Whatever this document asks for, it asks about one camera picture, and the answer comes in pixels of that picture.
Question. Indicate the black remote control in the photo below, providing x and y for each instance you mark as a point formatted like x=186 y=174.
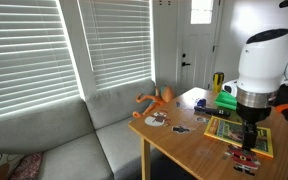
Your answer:
x=210 y=111

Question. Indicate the dark figure cutout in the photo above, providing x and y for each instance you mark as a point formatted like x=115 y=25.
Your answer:
x=180 y=129

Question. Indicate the white window blinds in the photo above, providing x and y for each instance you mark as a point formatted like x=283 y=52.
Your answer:
x=120 y=40
x=24 y=56

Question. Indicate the red Santa cutout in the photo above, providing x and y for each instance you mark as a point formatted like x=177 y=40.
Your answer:
x=244 y=161

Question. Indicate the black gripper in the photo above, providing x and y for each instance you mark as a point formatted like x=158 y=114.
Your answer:
x=252 y=113

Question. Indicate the wooden table leg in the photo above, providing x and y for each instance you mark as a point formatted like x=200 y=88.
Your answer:
x=145 y=160

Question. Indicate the white snowman cutout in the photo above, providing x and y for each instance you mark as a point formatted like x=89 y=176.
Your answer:
x=155 y=119

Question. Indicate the green plastic bin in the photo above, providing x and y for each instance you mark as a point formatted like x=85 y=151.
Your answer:
x=226 y=100

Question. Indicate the blue toy car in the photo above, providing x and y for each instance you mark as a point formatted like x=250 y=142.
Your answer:
x=201 y=102

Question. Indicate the yellow animal book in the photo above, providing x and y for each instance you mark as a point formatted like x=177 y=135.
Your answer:
x=227 y=130

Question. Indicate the flat dark cutout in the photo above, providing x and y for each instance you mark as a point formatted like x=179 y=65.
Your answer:
x=179 y=104

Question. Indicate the orange octopus plush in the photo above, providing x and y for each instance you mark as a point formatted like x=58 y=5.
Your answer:
x=154 y=100

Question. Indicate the white entry door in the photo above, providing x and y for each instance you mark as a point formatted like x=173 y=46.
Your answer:
x=197 y=50

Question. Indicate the small round cutout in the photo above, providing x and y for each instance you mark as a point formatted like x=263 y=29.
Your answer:
x=203 y=120

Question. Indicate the red patterned cushion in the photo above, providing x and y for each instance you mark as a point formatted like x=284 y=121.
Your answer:
x=29 y=166

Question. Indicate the yellow black bottle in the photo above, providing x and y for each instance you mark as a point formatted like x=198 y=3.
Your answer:
x=218 y=81

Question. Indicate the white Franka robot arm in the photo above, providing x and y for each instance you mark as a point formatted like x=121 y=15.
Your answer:
x=267 y=63

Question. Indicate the grey sofa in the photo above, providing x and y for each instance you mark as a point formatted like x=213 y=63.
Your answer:
x=67 y=133

